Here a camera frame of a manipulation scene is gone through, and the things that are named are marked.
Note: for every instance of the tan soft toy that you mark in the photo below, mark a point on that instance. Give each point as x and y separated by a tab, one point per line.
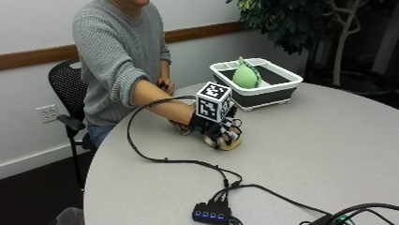
227	143

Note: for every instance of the small black device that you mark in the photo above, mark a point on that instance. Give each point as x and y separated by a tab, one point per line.
163	84

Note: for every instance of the white marker cube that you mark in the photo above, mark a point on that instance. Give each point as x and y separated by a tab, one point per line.
213	101

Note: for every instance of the white and black collapsible bin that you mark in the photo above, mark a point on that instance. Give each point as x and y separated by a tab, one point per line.
256	84

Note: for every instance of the green soft toy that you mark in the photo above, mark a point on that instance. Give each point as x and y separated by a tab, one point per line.
247	75

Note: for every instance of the black hub with blue lights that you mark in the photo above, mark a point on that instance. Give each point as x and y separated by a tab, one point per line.
212	213

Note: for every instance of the the person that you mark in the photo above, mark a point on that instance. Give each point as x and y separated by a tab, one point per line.
112	56

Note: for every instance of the indoor potted tree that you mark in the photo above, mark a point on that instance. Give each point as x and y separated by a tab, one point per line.
300	28

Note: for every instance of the black mesh office chair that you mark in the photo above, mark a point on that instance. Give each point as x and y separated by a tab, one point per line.
68	93

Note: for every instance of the wooden wall rail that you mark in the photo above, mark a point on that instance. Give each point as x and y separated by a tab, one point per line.
124	43

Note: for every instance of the white wall outlet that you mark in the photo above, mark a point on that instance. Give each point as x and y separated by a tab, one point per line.
48	113

